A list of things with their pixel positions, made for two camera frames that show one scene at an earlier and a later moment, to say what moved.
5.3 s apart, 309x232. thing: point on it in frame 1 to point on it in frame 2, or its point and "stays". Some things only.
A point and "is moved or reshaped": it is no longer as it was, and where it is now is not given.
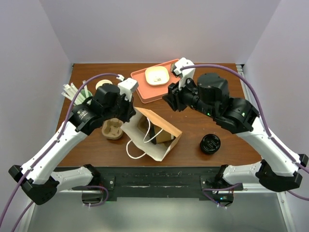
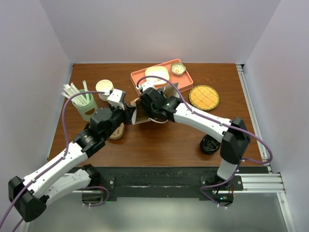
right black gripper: (174, 94) to (148, 109)
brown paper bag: (137, 129) is moved or reshaped
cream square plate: (157, 75) stays
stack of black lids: (209, 144) stays
